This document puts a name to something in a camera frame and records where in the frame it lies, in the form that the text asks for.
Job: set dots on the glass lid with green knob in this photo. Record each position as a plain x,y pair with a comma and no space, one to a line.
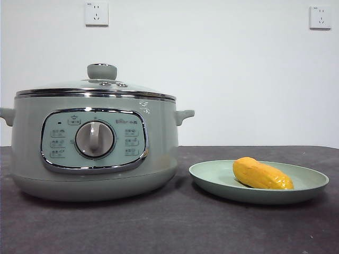
102,71

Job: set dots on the yellow corn cob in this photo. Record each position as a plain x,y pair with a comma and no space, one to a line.
259,174

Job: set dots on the pale green electric steamer pot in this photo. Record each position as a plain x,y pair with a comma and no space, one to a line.
159,148

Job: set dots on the pale green round plate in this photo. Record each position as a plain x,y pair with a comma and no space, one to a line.
212,180

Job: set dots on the white wall socket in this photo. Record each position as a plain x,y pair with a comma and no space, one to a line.
320,18
96,14

